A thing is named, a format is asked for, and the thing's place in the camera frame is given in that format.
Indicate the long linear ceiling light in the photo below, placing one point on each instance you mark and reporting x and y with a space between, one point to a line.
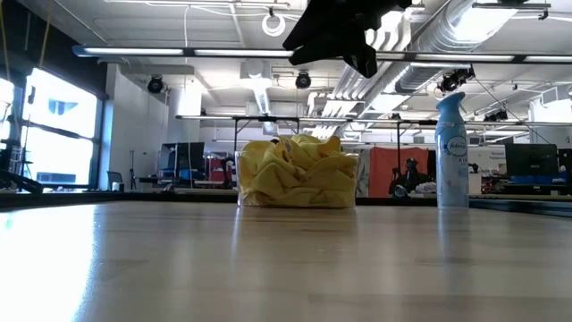
134 51

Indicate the orange fabric panel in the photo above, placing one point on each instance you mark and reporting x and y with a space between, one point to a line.
384 172

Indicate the yellow cloth centre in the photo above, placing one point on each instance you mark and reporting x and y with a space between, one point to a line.
238 188

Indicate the black ceiling spotlight cluster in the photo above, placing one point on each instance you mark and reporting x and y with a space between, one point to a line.
453 79

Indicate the grey office chair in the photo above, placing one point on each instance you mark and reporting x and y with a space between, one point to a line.
115 180

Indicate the light blue spray bottle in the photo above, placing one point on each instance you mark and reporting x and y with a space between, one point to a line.
452 179

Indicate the large bright window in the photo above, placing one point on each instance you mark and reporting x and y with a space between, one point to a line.
58 125

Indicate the silver round ventilation duct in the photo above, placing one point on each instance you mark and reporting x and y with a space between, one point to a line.
438 40

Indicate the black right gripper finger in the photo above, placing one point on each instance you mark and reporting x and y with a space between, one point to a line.
322 22
326 51

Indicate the black monitor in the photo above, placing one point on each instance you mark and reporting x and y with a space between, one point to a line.
532 158
183 156

